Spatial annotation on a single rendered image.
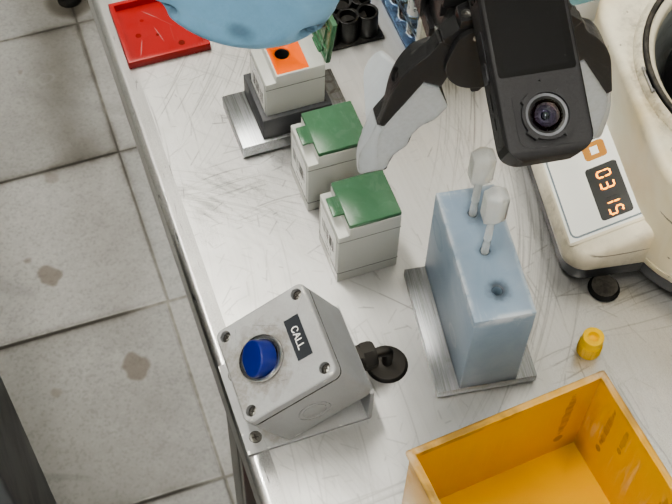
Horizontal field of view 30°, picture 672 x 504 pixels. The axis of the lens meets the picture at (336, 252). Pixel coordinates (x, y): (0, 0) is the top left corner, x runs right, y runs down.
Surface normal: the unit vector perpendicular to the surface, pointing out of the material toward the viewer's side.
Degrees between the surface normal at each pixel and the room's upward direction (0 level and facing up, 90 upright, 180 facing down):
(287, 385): 30
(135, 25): 0
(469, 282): 0
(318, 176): 90
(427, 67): 90
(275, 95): 90
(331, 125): 0
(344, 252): 90
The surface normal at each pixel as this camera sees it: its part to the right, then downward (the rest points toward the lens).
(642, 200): -0.97, 0.19
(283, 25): -0.17, 0.85
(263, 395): -0.45, -0.33
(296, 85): 0.34, 0.79
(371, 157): -0.51, 0.74
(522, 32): 0.07, -0.09
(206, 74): 0.02, -0.55
